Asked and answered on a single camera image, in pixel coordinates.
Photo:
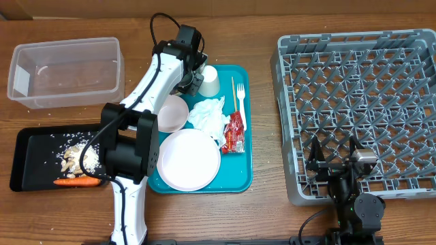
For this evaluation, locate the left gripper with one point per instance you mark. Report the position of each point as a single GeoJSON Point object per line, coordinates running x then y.
{"type": "Point", "coordinates": [193, 88]}

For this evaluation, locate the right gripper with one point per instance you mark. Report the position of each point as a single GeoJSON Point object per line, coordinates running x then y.
{"type": "Point", "coordinates": [316, 160]}

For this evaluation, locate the pink bowl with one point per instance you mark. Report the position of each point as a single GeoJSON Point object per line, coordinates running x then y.
{"type": "Point", "coordinates": [173, 115]}

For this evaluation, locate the food scraps pile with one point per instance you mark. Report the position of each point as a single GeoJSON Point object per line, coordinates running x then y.
{"type": "Point", "coordinates": [67, 154]}

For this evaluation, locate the orange carrot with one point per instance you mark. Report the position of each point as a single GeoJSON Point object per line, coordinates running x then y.
{"type": "Point", "coordinates": [84, 181]}

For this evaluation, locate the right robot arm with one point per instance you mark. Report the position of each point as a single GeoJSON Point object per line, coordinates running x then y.
{"type": "Point", "coordinates": [359, 214]}

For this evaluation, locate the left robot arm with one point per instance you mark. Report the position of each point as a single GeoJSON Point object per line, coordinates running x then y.
{"type": "Point", "coordinates": [129, 136]}

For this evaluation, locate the grey dishwasher rack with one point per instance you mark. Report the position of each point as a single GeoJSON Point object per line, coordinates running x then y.
{"type": "Point", "coordinates": [376, 86]}

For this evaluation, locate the white paper cup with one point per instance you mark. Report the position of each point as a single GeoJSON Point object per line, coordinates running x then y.
{"type": "Point", "coordinates": [210, 85]}

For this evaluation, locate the crumpled white napkin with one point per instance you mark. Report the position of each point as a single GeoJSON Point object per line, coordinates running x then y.
{"type": "Point", "coordinates": [208, 117]}

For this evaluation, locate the wooden chopstick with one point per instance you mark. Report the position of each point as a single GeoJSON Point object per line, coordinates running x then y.
{"type": "Point", "coordinates": [234, 94]}

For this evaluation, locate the white plastic fork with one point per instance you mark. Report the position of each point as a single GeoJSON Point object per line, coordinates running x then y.
{"type": "Point", "coordinates": [241, 96]}

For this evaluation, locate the red snack wrapper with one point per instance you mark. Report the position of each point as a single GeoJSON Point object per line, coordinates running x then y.
{"type": "Point", "coordinates": [234, 135]}

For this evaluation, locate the white round plate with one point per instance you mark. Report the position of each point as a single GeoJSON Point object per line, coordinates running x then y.
{"type": "Point", "coordinates": [189, 160]}

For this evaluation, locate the teal serving tray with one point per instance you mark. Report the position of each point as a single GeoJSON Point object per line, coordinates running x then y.
{"type": "Point", "coordinates": [235, 174]}

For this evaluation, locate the clear plastic bin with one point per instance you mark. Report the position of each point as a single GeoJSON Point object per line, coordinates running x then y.
{"type": "Point", "coordinates": [66, 73]}

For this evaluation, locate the black plastic tray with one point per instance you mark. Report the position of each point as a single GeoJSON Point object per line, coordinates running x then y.
{"type": "Point", "coordinates": [39, 152]}

